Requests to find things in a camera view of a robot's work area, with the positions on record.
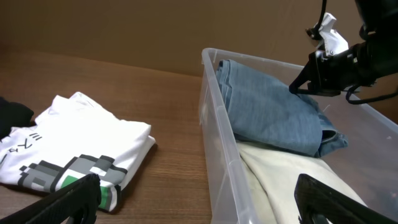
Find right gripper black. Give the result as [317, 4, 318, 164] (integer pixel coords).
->
[289, 34, 397, 96]

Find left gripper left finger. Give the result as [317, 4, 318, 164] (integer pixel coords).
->
[1, 174, 101, 224]

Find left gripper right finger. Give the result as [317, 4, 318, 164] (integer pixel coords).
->
[294, 174, 397, 224]

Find cream cloth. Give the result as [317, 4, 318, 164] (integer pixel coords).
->
[236, 142, 365, 223]

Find blue denim jeans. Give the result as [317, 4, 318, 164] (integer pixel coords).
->
[216, 60, 348, 157]

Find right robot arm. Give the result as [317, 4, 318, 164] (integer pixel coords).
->
[289, 0, 397, 105]

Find clear plastic storage container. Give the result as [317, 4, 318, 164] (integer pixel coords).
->
[199, 48, 397, 223]

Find folded white graphic t-shirt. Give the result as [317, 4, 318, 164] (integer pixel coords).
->
[1, 92, 155, 212]

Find folded black garment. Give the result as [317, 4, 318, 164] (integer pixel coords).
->
[0, 97, 34, 139]

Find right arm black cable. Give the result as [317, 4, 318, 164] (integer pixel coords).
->
[313, 0, 398, 105]

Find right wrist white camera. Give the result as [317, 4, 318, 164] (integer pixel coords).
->
[305, 12, 349, 57]

